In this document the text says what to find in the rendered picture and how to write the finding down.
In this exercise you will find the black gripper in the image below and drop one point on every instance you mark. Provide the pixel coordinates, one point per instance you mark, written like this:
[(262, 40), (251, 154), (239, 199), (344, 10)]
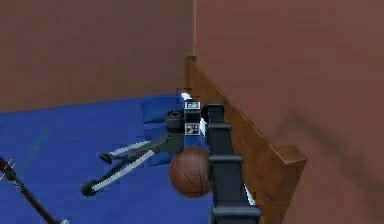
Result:
[(174, 131)]

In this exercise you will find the brown basketball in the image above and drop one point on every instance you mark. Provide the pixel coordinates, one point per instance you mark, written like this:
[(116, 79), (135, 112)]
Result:
[(190, 172)]

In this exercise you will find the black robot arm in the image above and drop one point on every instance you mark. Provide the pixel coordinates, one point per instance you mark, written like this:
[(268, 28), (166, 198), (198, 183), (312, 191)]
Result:
[(224, 173)]

